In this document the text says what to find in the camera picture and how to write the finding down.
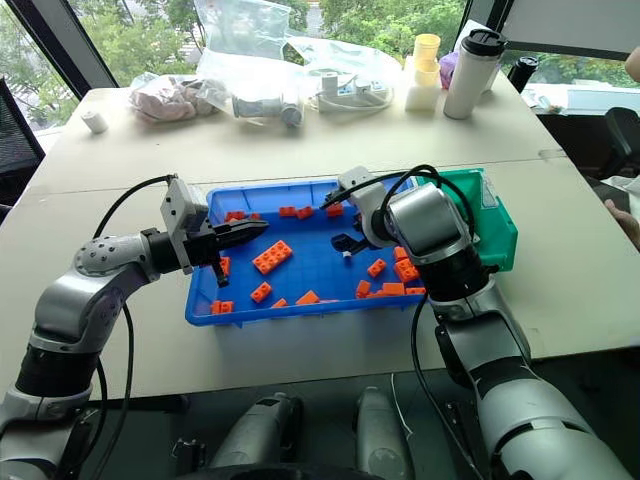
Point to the bystander bare hand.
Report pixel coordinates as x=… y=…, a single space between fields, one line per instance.
x=626 y=224

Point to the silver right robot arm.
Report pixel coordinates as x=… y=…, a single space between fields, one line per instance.
x=525 y=400

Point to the silver cylindrical device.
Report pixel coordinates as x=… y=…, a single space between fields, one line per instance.
x=267 y=107

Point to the black office chair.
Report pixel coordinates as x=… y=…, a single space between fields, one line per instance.
x=620 y=140

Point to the silver rounded robot leg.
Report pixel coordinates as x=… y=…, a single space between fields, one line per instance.
x=265 y=435
x=380 y=435

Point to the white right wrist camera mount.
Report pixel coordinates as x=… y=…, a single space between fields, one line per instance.
x=367 y=197

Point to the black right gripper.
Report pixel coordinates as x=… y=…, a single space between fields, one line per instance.
x=364 y=230

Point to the black window frame post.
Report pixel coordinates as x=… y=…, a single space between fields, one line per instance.
x=480 y=15
x=65 y=45

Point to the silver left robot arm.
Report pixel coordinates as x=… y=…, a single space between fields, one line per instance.
x=75 y=300

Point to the large clear plastic bag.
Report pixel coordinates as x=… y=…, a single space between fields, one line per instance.
x=250 y=40

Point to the large orange toy brick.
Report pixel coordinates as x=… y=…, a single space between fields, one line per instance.
x=272 y=256

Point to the white power strip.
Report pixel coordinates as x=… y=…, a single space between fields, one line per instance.
x=355 y=97

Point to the medium orange toy brick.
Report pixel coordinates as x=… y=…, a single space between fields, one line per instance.
x=406 y=270

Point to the black mesh chair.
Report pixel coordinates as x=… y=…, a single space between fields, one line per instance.
x=15 y=145

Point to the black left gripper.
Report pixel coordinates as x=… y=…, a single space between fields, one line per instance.
x=201 y=245

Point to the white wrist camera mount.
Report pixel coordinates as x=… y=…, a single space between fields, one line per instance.
x=367 y=197
x=177 y=205

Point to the white plug adapter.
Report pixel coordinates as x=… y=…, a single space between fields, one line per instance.
x=330 y=82

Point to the purple bag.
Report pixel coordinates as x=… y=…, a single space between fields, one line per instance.
x=448 y=67

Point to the pale yellow cup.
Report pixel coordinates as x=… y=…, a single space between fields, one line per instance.
x=427 y=76
x=426 y=47

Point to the bag with pink cloth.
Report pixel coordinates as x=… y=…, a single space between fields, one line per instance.
x=165 y=102

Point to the small white roll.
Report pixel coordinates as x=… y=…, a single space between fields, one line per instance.
x=95 y=121

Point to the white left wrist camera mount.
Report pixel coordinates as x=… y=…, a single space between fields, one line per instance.
x=177 y=205

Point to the bystander white clothing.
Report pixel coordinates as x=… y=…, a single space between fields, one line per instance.
x=620 y=187

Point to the white tumbler black lid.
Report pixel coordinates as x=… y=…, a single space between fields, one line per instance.
x=472 y=75

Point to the green plastic bin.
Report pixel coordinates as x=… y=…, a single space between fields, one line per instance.
x=495 y=235

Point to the blue plastic bin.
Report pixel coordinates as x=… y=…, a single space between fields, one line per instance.
x=310 y=270

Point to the dark rounded robot base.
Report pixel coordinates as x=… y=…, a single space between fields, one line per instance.
x=270 y=472

